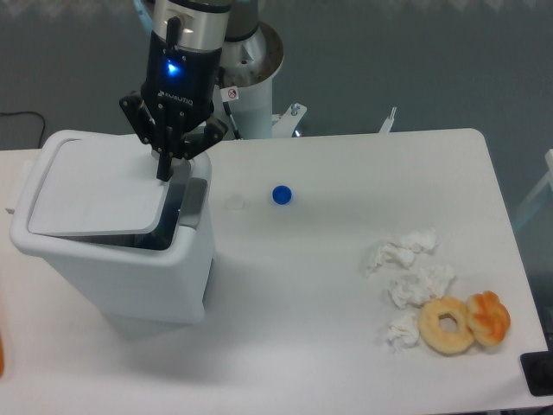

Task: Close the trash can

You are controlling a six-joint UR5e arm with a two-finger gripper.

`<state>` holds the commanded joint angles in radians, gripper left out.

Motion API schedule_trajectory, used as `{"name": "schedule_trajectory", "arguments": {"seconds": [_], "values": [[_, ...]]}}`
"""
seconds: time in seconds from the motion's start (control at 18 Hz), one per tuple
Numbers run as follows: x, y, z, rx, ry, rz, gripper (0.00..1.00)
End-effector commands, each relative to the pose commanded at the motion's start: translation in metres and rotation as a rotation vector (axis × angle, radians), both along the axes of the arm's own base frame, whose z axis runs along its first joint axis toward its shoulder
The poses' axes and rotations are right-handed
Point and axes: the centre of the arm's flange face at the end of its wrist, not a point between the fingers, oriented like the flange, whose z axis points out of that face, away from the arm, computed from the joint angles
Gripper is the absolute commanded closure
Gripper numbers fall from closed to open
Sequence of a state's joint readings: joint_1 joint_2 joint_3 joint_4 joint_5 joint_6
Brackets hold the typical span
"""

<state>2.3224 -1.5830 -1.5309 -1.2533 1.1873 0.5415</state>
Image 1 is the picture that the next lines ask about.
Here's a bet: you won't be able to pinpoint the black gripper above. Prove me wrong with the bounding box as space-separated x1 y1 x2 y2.
119 38 228 181

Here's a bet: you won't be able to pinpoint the white trash can with lid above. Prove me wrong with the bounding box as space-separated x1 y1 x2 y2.
10 131 215 324

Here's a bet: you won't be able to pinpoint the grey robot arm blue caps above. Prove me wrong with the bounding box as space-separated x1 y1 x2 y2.
119 1 258 182

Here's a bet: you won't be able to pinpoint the blue bottle cap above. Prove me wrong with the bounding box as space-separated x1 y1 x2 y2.
271 185 293 206

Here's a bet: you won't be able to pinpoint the crumpled white tissue top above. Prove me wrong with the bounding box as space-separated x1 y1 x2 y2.
364 228 438 277

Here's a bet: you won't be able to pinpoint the crumpled white tissue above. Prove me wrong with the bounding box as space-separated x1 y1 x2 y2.
364 228 438 277
388 265 456 310
386 312 420 353

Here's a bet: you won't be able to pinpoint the orange object at left edge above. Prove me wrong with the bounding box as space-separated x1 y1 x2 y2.
0 330 6 378

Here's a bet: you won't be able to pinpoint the crumpled white tissue middle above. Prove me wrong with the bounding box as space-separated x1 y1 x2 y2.
388 265 456 310

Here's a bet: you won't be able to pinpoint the crumpled white tissue bottom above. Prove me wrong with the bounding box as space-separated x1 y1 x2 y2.
386 312 420 353

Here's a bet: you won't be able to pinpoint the orange twisted bread roll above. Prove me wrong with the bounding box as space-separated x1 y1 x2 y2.
466 290 511 347

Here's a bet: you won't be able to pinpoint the black device at table edge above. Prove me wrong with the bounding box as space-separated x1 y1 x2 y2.
520 351 552 397

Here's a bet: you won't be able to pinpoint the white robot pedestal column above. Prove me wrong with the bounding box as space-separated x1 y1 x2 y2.
213 22 283 140

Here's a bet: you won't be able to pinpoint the black cable on floor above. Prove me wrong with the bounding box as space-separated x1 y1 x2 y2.
0 111 47 150

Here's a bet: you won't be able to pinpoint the ring doughnut bread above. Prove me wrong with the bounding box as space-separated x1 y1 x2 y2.
417 296 474 354

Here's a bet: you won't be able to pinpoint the white frame at right edge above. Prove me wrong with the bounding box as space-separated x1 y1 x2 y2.
512 150 552 233

